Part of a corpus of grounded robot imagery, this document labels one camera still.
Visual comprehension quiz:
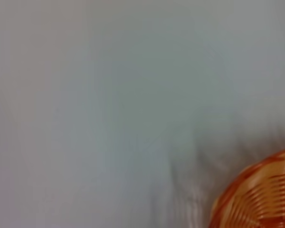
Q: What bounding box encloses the orange woven plastic basket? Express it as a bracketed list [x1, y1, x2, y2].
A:
[208, 147, 285, 228]

